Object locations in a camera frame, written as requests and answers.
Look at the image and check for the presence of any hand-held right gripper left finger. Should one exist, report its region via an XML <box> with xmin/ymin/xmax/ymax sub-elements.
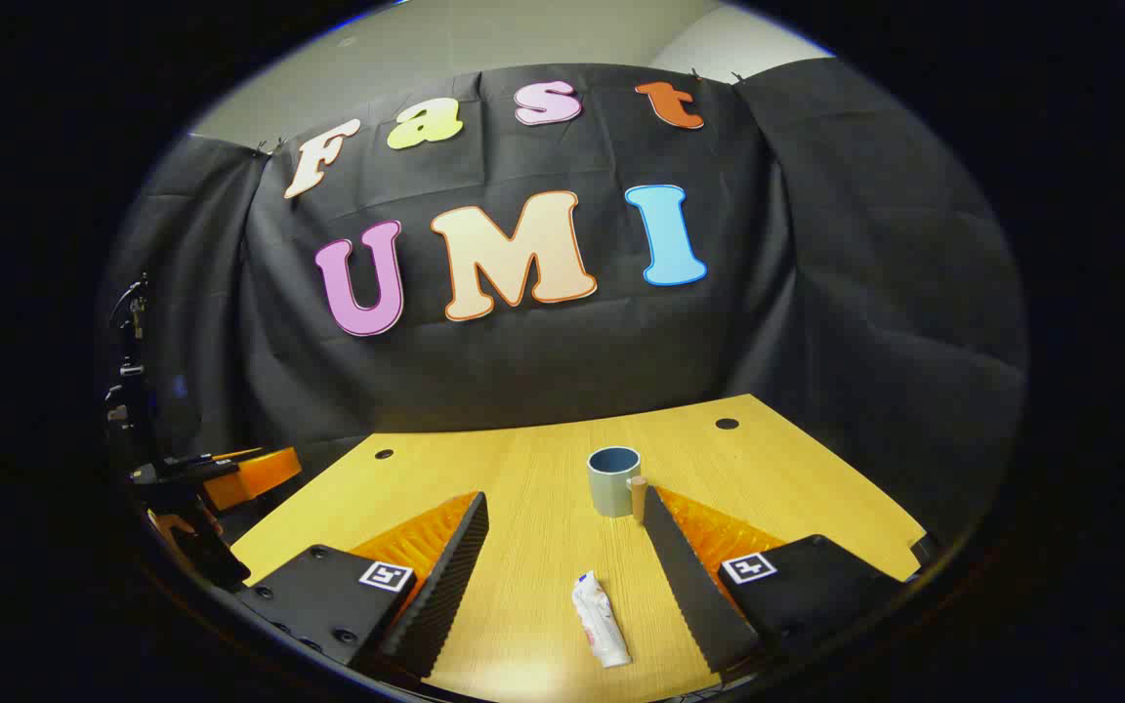
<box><xmin>235</xmin><ymin>491</ymin><xmax>490</xmax><ymax>680</ymax></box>

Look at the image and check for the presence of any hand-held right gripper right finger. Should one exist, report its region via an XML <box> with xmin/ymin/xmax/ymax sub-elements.
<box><xmin>643</xmin><ymin>485</ymin><xmax>917</xmax><ymax>675</ymax></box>

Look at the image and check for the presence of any white toothpaste tube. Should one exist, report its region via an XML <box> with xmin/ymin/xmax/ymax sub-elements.
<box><xmin>571</xmin><ymin>571</ymin><xmax>634</xmax><ymax>669</ymax></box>

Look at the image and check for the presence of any pale green cup wooden handle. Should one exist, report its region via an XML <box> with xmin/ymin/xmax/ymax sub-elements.
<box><xmin>587</xmin><ymin>446</ymin><xmax>649</xmax><ymax>524</ymax></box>

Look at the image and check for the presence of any wooden desktop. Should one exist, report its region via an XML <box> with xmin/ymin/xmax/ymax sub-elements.
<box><xmin>230</xmin><ymin>393</ymin><xmax>928</xmax><ymax>702</ymax></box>

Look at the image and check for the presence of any black backdrop cloth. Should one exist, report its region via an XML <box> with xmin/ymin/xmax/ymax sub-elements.
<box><xmin>99</xmin><ymin>61</ymin><xmax>1027</xmax><ymax>548</ymax></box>

